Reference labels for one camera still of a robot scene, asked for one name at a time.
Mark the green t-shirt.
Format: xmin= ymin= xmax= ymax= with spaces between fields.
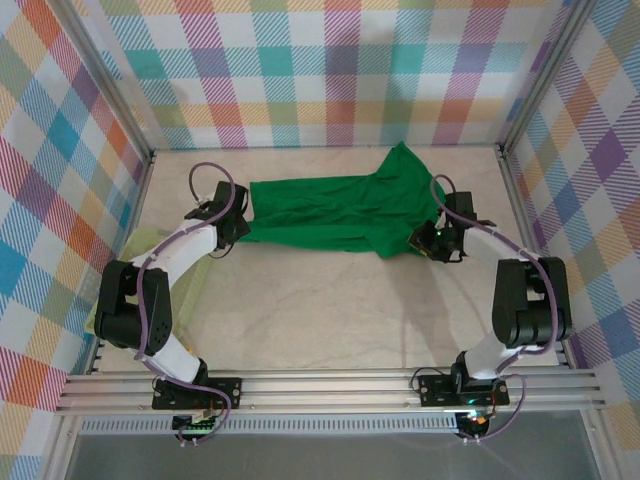
xmin=234 ymin=141 xmax=449 ymax=260

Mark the light green plastic basket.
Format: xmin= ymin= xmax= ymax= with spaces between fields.
xmin=84 ymin=227 xmax=212 ymax=337

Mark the grey metal sheet panel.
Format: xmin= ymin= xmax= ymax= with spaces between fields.
xmin=64 ymin=432 xmax=604 ymax=480

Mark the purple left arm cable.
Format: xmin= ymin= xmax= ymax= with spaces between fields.
xmin=133 ymin=162 xmax=249 ymax=449

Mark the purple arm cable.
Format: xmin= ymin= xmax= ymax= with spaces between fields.
xmin=430 ymin=173 xmax=561 ymax=446
xmin=133 ymin=162 xmax=249 ymax=449

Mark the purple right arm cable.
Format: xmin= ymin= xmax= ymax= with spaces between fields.
xmin=430 ymin=173 xmax=561 ymax=446

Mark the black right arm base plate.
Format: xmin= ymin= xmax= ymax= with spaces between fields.
xmin=417 ymin=372 xmax=511 ymax=407

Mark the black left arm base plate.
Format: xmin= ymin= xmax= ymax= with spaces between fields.
xmin=151 ymin=375 xmax=245 ymax=411

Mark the aluminium mounting rail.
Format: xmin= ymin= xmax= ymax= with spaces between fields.
xmin=54 ymin=367 xmax=604 ymax=416

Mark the aluminium frame post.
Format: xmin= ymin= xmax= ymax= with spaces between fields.
xmin=47 ymin=0 xmax=156 ymax=166
xmin=497 ymin=0 xmax=604 ymax=161

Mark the grey slotted cable duct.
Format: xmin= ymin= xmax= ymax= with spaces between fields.
xmin=78 ymin=418 xmax=460 ymax=435

